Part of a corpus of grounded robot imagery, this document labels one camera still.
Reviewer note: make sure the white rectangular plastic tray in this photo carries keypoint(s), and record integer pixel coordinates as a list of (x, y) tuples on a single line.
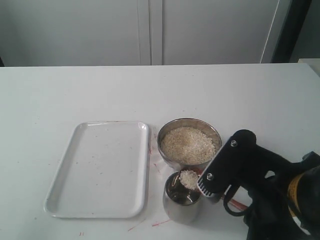
[(103, 172)]

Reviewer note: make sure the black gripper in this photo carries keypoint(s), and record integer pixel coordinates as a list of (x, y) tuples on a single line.
[(268, 217)]

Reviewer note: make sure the grey cabinet doors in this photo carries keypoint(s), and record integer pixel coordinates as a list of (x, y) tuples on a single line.
[(139, 32)]

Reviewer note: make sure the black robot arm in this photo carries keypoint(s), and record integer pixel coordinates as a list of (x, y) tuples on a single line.
[(304, 191)]

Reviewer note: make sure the dark vertical post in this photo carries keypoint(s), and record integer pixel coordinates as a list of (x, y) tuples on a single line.
[(290, 31)]

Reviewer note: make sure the small steel cup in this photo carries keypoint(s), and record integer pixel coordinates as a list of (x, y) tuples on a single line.
[(182, 205)]

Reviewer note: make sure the steel bowl of rice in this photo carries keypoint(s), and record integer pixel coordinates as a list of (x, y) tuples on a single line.
[(188, 143)]

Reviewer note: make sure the brown wooden spoon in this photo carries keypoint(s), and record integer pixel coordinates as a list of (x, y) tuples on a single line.
[(189, 177)]

